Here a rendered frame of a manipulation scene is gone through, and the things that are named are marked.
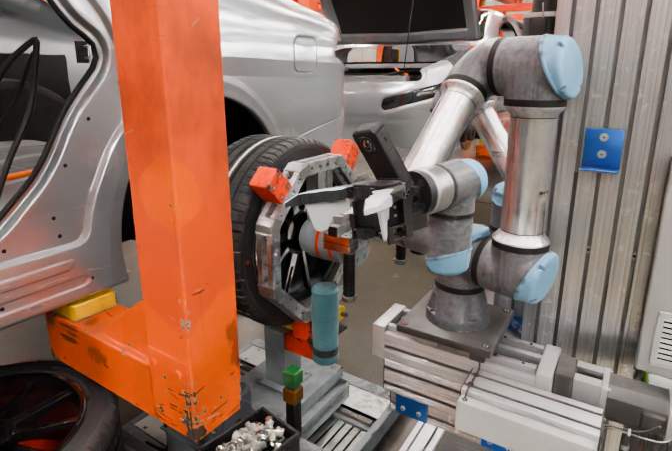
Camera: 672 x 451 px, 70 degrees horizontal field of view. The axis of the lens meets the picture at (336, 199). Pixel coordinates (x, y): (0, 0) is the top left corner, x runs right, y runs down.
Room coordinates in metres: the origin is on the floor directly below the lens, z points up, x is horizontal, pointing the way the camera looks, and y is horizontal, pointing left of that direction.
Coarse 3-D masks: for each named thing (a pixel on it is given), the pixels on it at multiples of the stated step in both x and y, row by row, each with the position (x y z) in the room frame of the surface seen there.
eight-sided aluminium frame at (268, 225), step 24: (288, 168) 1.47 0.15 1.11; (312, 168) 1.50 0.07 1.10; (336, 168) 1.65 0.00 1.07; (288, 192) 1.40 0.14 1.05; (264, 216) 1.37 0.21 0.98; (264, 240) 1.37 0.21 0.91; (264, 264) 1.36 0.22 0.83; (336, 264) 1.72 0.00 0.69; (264, 288) 1.35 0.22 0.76; (288, 312) 1.45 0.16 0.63
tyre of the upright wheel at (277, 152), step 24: (240, 144) 1.61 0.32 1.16; (264, 144) 1.57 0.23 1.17; (288, 144) 1.55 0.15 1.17; (312, 144) 1.64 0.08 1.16; (240, 168) 1.47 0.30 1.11; (240, 192) 1.40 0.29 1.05; (240, 216) 1.36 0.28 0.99; (240, 240) 1.34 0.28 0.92; (240, 264) 1.34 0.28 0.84; (240, 288) 1.34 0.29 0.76; (240, 312) 1.44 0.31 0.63; (264, 312) 1.41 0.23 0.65
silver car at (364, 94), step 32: (480, 32) 5.01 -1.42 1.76; (352, 64) 5.49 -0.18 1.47; (384, 64) 5.27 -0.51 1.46; (416, 64) 5.07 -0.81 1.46; (448, 64) 4.06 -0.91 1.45; (352, 96) 4.15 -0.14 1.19; (384, 96) 4.02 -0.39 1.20; (416, 96) 3.96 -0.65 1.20; (352, 128) 4.15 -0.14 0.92; (416, 128) 3.96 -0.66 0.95
